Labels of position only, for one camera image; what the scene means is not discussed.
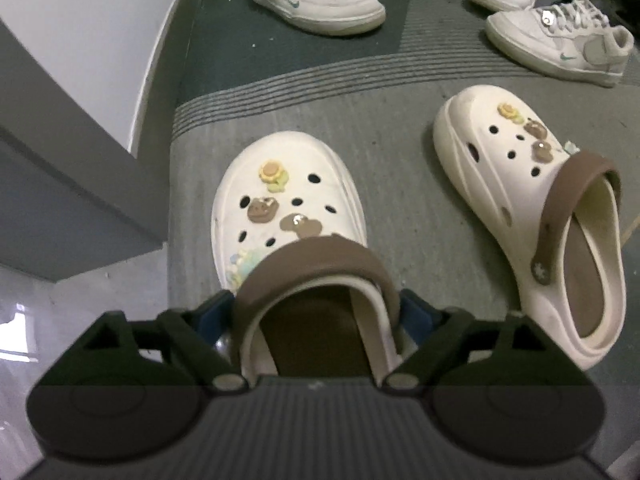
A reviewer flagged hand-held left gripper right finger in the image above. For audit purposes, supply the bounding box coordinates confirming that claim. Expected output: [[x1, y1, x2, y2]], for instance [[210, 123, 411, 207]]
[[382, 287, 551, 392]]

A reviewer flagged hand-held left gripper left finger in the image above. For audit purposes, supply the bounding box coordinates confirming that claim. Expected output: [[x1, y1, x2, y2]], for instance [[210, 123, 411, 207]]
[[80, 290, 250, 392]]

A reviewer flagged cream clog brown strap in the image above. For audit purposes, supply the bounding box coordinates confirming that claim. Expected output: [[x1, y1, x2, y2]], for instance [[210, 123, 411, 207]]
[[432, 85, 627, 372], [211, 131, 401, 386]]

